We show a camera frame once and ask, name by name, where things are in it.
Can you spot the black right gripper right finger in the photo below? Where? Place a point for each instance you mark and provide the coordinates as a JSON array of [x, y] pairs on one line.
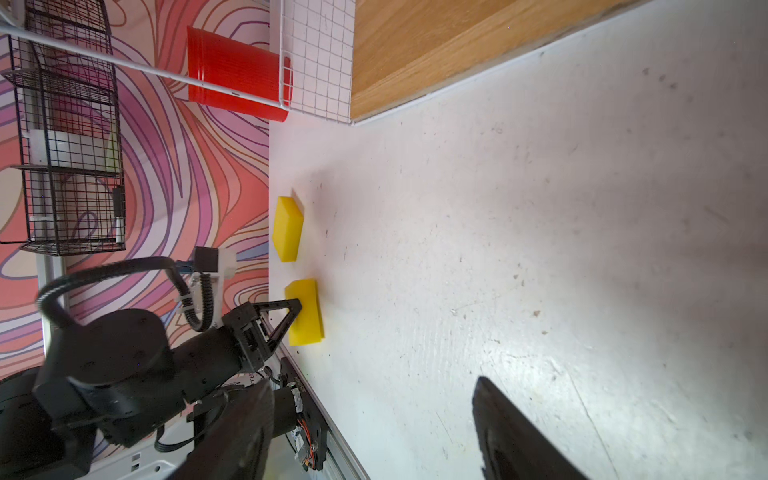
[[512, 447]]

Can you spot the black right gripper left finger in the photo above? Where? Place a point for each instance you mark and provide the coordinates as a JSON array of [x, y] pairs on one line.
[[236, 445]]

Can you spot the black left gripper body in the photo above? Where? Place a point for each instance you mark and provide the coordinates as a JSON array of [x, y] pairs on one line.
[[252, 332]]

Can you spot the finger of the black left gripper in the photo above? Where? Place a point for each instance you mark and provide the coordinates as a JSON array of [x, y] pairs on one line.
[[269, 338]]

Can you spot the yellow thick sponge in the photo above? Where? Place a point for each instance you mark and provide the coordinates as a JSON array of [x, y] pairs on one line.
[[287, 229], [308, 327]]

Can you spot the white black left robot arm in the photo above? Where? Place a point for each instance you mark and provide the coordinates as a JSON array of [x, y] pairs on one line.
[[118, 377]]

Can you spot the black marker pen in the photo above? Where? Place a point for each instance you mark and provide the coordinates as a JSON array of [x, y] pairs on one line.
[[119, 209]]

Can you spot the red plastic cup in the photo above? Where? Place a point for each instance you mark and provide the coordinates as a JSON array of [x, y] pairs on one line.
[[235, 65]]

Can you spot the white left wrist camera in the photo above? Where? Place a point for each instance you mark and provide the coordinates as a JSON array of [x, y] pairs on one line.
[[219, 263]]

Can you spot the white wire wooden shelf rack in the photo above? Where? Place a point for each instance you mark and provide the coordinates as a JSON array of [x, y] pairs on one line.
[[354, 60]]

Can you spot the black wire wall basket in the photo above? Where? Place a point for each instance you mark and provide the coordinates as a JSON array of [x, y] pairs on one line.
[[68, 119]]

